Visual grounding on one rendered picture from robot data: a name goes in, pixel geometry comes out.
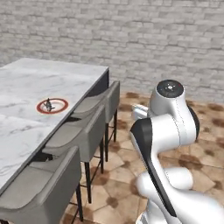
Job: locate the grey upholstered bar stool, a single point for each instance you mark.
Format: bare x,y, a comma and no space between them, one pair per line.
49,189
112,100
87,137

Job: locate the dark grey fish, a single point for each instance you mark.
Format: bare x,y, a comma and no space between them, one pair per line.
48,105

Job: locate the red rimmed white plate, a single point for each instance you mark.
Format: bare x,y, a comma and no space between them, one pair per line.
61,105

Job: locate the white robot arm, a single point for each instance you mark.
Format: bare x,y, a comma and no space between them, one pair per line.
175,122

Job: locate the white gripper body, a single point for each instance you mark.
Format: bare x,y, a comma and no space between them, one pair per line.
140,111

